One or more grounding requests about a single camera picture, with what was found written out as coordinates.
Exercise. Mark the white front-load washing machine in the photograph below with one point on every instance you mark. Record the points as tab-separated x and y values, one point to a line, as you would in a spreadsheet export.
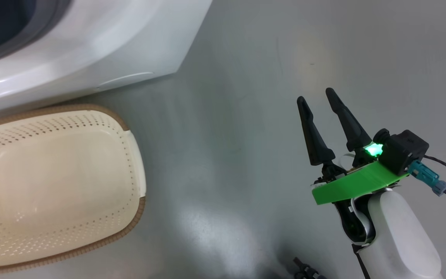
110	42

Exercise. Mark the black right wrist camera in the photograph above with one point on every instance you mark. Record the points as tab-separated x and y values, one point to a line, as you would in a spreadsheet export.
405	151

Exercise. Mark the round white filter cover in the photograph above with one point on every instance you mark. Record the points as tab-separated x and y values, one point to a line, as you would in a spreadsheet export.
126	79

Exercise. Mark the cream laundry basket brown rim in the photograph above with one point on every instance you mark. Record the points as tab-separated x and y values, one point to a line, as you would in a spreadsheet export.
52	186

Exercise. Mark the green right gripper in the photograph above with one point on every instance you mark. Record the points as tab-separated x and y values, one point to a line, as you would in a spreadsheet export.
354	184

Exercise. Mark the small black robot fitting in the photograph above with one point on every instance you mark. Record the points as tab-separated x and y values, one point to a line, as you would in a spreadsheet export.
306	269

